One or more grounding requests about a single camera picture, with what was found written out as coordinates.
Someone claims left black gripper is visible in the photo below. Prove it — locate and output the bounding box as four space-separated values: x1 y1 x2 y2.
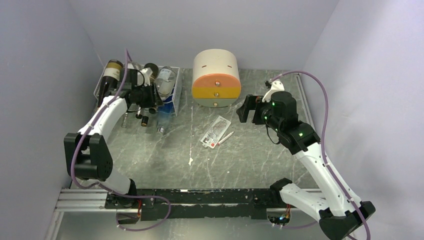
132 82 165 109

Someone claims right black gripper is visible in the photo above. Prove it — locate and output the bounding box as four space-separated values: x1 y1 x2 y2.
236 94 282 133

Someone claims clear glass bottle black cap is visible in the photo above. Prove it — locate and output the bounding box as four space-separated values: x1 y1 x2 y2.
155 66 177 101

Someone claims blue clear square bottle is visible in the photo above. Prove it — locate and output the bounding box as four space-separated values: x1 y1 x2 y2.
157 95 176 135

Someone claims dark green wine bottle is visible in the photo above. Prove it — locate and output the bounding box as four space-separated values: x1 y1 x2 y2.
141 62 159 127

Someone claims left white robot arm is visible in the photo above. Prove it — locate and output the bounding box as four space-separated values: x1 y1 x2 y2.
64 83 163 208

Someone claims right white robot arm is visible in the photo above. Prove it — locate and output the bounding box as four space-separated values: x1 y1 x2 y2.
236 91 376 240

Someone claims clear bottle cream label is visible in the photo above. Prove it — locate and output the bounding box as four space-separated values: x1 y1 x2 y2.
121 62 141 82

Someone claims dark red wine bottle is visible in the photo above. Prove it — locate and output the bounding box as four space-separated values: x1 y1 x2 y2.
97 59 124 108

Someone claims ruler set plastic package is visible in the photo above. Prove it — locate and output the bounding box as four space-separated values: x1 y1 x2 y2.
199 115 231 149

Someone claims cream drawer cabinet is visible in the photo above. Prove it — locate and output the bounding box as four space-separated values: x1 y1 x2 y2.
191 48 242 108

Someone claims white pink-tipped marker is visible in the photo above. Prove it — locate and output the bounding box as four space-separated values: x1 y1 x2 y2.
217 131 234 146

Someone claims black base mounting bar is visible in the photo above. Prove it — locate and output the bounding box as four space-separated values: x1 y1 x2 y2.
104 188 287 221

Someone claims white wire wine rack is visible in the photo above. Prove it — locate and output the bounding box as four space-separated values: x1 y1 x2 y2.
93 59 183 119

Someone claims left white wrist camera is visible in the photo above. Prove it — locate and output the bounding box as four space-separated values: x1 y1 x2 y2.
131 65 150 87

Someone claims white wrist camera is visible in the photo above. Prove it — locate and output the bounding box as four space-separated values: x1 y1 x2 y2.
261 80 285 103
131 65 150 87

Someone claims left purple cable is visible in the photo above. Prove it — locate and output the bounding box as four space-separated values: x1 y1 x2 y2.
66 48 172 232

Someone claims purple cable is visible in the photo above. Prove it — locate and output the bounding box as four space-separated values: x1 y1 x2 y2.
66 48 172 232
269 70 372 240

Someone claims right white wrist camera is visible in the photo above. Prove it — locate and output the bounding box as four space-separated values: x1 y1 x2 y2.
261 80 285 103

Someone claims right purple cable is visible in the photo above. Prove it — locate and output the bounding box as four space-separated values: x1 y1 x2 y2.
269 70 372 240

